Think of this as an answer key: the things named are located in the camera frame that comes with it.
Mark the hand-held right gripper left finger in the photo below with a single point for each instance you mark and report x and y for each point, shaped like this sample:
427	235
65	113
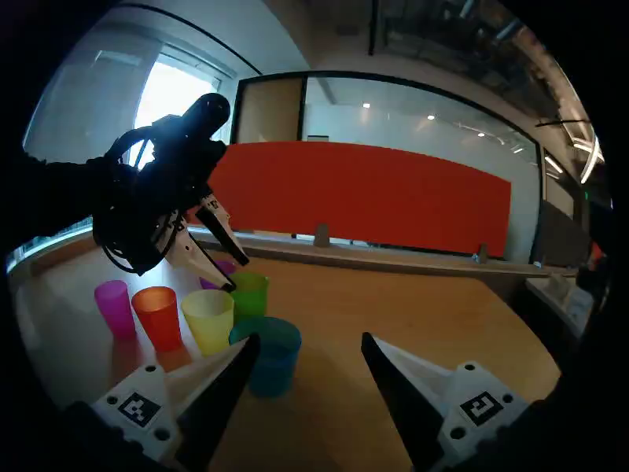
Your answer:
147	388

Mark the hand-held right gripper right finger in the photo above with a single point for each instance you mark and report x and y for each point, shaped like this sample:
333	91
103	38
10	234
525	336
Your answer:
442	393

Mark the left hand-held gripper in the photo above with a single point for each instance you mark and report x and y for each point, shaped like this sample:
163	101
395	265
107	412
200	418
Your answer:
162	167

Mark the person's left forearm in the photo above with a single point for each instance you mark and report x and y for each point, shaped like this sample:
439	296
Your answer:
54	196

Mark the purple plastic cup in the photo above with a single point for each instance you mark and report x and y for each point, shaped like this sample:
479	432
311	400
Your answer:
222	268

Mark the orange plastic cup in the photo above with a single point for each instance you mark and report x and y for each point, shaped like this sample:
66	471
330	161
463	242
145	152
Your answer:
159	319

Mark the green plastic cup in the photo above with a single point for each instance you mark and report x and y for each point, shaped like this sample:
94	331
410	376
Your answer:
251	297

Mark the pink plastic cup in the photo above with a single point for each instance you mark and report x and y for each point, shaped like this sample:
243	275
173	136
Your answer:
117	307

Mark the yellow plastic cup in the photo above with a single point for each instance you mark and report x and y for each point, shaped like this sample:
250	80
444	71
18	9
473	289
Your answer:
211	324

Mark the blue plastic cup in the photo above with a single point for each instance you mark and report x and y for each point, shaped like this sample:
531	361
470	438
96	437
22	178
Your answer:
275	359

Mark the red desk screen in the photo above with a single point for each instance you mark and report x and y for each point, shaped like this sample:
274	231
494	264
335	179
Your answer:
368	196

